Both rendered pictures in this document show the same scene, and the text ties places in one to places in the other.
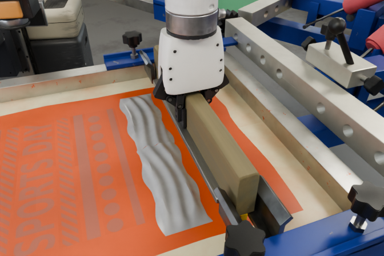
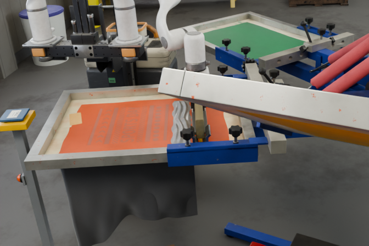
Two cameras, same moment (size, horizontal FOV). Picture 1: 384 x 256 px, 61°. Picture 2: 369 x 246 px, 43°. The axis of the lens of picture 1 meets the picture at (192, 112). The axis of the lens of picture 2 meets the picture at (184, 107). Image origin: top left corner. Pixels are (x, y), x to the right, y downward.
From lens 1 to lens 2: 1.26 m
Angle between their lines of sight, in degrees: 21
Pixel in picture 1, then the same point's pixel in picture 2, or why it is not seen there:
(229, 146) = (199, 112)
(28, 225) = (126, 135)
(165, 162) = (182, 124)
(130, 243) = (158, 144)
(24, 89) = (130, 91)
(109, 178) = (158, 127)
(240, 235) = (185, 130)
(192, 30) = (193, 68)
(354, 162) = not seen: outside the picture
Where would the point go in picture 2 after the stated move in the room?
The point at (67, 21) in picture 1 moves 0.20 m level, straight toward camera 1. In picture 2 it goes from (162, 56) to (161, 69)
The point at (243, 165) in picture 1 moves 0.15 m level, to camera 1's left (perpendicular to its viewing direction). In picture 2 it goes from (199, 117) to (159, 113)
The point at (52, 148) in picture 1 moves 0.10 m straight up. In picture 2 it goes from (138, 115) to (135, 93)
